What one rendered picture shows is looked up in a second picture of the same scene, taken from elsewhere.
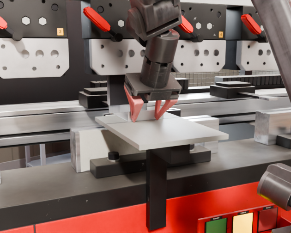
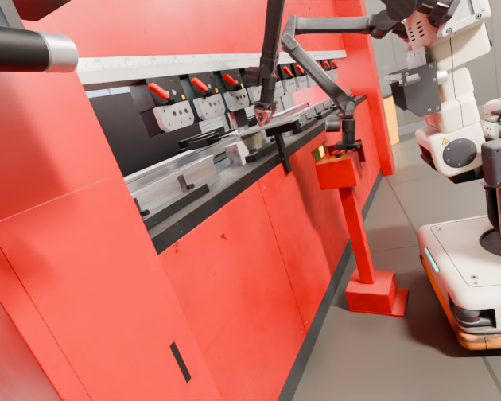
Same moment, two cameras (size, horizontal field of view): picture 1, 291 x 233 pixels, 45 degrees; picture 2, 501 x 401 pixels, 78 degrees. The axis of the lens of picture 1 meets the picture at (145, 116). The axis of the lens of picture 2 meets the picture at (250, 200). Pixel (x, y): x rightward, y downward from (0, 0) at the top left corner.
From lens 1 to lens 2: 91 cm
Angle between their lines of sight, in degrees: 31
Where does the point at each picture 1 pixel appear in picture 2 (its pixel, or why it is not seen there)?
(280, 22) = (308, 60)
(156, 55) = (271, 85)
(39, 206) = (256, 171)
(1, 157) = not seen: hidden behind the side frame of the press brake
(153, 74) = (270, 95)
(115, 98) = (238, 124)
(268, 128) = not seen: hidden behind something
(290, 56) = (317, 72)
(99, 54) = (231, 99)
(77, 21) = not seen: hidden behind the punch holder
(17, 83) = (135, 157)
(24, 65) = (211, 110)
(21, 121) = (178, 165)
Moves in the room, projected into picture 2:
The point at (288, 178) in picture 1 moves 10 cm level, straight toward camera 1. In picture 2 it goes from (335, 118) to (347, 117)
